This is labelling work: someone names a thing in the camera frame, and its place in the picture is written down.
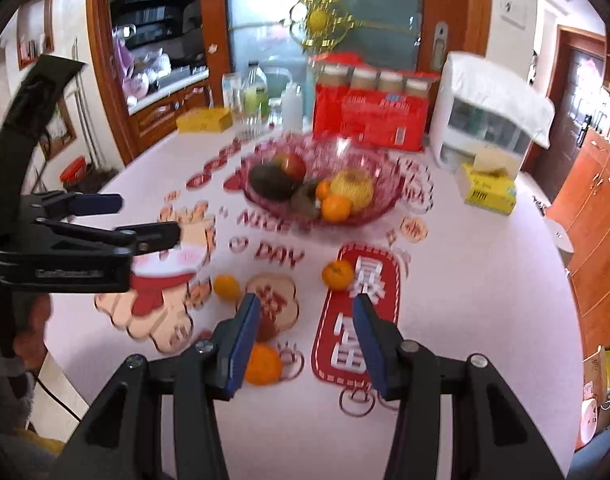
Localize gold door ornament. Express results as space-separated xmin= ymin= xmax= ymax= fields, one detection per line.
xmin=285 ymin=0 xmax=421 ymax=56

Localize silver door handle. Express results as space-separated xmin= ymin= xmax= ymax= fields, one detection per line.
xmin=431 ymin=21 xmax=448 ymax=71

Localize pink glass fruit bowl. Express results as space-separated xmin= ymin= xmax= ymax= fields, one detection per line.
xmin=240 ymin=132 xmax=406 ymax=228

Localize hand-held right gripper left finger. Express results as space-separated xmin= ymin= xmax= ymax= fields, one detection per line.
xmin=50 ymin=292 xmax=263 ymax=480

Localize mandarin with green stem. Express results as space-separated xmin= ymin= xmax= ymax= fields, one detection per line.
xmin=321 ymin=259 xmax=356 ymax=291

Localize white squeeze bottle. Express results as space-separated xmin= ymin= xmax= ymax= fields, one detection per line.
xmin=262 ymin=67 xmax=306 ymax=131

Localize orange mandarin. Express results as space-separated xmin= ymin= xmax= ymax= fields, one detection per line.
xmin=321 ymin=195 xmax=353 ymax=223
xmin=244 ymin=342 xmax=282 ymax=387

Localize black range hood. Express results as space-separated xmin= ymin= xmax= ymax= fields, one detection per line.
xmin=110 ymin=0 xmax=203 ymax=46

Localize person's left forearm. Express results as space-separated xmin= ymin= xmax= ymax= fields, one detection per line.
xmin=0 ymin=360 xmax=66 ymax=480

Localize white round stool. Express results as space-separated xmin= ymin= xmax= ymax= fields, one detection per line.
xmin=548 ymin=217 xmax=576 ymax=256

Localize wooden kitchen cabinet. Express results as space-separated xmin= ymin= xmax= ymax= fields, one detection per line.
xmin=127 ymin=72 xmax=211 ymax=146

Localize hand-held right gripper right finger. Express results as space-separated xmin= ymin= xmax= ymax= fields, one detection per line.
xmin=352 ymin=292 xmax=568 ymax=480

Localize clear bottle green label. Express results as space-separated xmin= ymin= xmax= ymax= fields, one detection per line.
xmin=242 ymin=62 xmax=269 ymax=121

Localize wall niche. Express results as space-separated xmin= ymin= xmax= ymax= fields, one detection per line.
xmin=17 ymin=0 xmax=56 ymax=71

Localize yellow pear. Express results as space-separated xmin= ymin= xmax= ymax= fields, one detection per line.
xmin=330 ymin=169 xmax=375 ymax=211

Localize metal pole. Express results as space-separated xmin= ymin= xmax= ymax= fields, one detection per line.
xmin=72 ymin=37 xmax=103 ymax=171

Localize cardboard box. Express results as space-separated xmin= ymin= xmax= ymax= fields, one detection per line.
xmin=582 ymin=340 xmax=610 ymax=411

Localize dark wooden door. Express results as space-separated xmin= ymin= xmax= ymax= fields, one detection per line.
xmin=530 ymin=25 xmax=608 ymax=186

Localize tall clear glass container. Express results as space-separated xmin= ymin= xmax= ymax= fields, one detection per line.
xmin=221 ymin=72 xmax=243 ymax=111

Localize flat yellow box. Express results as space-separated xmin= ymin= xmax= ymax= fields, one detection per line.
xmin=176 ymin=107 xmax=233 ymax=134

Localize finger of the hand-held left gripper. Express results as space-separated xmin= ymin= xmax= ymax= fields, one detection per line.
xmin=35 ymin=217 xmax=182 ymax=257
xmin=20 ymin=191 xmax=123 ymax=221

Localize red pack of bottles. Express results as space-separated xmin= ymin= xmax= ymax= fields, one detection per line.
xmin=309 ymin=52 xmax=441 ymax=153

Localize red apple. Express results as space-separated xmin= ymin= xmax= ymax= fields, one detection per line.
xmin=274 ymin=152 xmax=307 ymax=181

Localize wooden sideboard cabinets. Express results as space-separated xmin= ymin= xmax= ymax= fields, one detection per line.
xmin=545 ymin=127 xmax=610 ymax=341

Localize white wall switch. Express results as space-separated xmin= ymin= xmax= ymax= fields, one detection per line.
xmin=500 ymin=0 xmax=528 ymax=28

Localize blue chair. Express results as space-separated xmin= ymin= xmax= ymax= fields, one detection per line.
xmin=568 ymin=435 xmax=610 ymax=480

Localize clear drinking glass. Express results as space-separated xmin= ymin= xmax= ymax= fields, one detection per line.
xmin=233 ymin=105 xmax=263 ymax=142

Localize small red fruit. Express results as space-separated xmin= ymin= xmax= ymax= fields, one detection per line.
xmin=256 ymin=312 xmax=278 ymax=343

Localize yellow tissue box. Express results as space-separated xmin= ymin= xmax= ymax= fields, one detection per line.
xmin=455 ymin=162 xmax=517 ymax=216

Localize white pink appliance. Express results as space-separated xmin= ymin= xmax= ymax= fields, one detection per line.
xmin=579 ymin=397 xmax=598 ymax=446

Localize overripe brown banana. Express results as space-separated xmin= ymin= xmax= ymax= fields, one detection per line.
xmin=290 ymin=180 xmax=331 ymax=220

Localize person's left hand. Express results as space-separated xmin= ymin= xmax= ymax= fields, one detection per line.
xmin=12 ymin=293 xmax=54 ymax=371

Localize red bucket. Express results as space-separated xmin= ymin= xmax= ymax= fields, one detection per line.
xmin=60 ymin=156 xmax=88 ymax=183

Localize white cloth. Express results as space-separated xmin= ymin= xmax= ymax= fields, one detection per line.
xmin=442 ymin=51 xmax=556 ymax=150

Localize white countertop appliance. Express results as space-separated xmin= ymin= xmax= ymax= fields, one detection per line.
xmin=429 ymin=51 xmax=536 ymax=173

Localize black cable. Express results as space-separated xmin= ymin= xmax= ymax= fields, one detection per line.
xmin=35 ymin=377 xmax=83 ymax=421

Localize dark avocado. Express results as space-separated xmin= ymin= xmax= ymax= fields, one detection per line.
xmin=249 ymin=164 xmax=298 ymax=202

